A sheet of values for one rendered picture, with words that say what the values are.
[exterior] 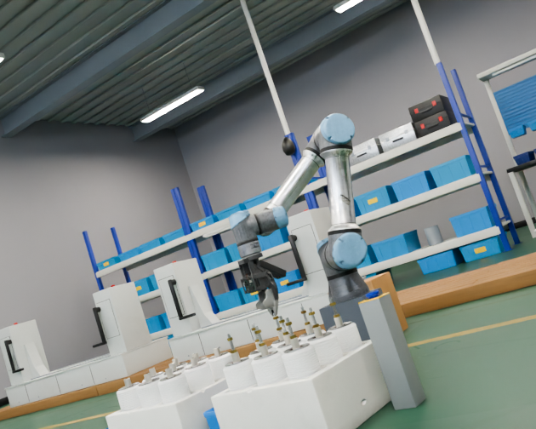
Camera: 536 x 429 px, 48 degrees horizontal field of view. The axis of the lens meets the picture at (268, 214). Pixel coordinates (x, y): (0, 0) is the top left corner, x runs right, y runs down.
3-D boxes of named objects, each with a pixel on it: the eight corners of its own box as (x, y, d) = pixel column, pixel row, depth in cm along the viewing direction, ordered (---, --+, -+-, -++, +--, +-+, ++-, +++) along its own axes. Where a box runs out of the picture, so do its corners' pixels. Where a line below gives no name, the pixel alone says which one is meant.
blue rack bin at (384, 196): (376, 212, 691) (370, 195, 694) (407, 201, 672) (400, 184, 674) (360, 215, 649) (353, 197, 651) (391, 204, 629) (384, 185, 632)
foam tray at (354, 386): (302, 408, 209) (286, 357, 211) (400, 393, 185) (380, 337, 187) (228, 456, 178) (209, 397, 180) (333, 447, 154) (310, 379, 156)
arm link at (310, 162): (317, 126, 233) (243, 226, 222) (325, 117, 222) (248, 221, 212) (341, 144, 234) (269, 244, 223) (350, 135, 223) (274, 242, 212)
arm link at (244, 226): (252, 207, 201) (227, 214, 200) (262, 237, 200) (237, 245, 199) (248, 210, 209) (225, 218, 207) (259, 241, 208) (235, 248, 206)
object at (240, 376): (252, 427, 173) (233, 366, 175) (234, 427, 181) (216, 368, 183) (277, 414, 180) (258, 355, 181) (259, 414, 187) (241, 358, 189)
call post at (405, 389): (405, 401, 175) (369, 298, 178) (426, 398, 171) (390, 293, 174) (394, 410, 169) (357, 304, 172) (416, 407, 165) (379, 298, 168)
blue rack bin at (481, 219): (467, 233, 642) (460, 214, 644) (503, 222, 622) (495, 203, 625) (455, 238, 599) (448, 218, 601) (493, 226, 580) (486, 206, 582)
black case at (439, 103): (424, 125, 648) (419, 111, 650) (455, 112, 630) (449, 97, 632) (412, 123, 612) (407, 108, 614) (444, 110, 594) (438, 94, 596)
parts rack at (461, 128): (150, 351, 904) (112, 228, 923) (522, 242, 622) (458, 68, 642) (118, 363, 849) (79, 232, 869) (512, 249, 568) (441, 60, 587)
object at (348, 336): (345, 391, 180) (326, 333, 182) (344, 385, 189) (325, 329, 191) (376, 381, 179) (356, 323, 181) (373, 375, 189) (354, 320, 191)
